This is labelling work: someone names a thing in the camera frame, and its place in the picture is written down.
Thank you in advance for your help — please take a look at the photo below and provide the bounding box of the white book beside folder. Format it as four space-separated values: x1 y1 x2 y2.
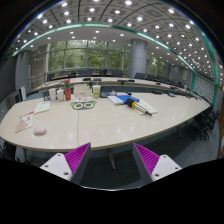
108 96 124 105

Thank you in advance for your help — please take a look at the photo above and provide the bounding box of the blue folder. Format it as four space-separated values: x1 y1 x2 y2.
116 95 139 104

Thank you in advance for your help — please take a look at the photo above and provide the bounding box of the white cup green label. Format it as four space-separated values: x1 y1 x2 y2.
92 85 101 98

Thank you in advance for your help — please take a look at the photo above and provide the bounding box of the white cylindrical container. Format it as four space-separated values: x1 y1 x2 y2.
57 89 64 101

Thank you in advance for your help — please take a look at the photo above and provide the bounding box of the orange red bottle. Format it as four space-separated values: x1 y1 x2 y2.
64 79 71 101

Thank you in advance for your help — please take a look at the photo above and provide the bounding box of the red and white booklet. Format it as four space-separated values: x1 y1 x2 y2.
15 111 34 133

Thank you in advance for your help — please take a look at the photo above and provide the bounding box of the owl-shaped mouse pad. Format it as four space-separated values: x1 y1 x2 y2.
70 101 97 110

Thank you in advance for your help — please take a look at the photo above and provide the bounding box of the pink computer mouse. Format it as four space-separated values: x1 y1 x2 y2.
33 127 46 135

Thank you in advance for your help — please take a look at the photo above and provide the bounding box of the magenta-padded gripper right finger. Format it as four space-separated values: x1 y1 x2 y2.
132 143 181 185

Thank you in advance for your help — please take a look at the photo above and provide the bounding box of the white paper sheet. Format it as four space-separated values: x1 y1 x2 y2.
34 102 50 114

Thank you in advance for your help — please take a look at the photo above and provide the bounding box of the white notebook under umbrella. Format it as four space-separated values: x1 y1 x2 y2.
135 99 157 115

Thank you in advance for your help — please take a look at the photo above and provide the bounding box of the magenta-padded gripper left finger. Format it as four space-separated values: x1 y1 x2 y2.
41 143 91 185

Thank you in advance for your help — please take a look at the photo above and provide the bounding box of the grey round pillar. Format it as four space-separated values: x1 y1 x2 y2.
128 39 148 78

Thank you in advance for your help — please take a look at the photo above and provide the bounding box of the cardboard box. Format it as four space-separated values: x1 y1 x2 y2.
73 84 91 97

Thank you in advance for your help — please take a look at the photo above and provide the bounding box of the black office chair right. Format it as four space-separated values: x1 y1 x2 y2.
194 104 220 140

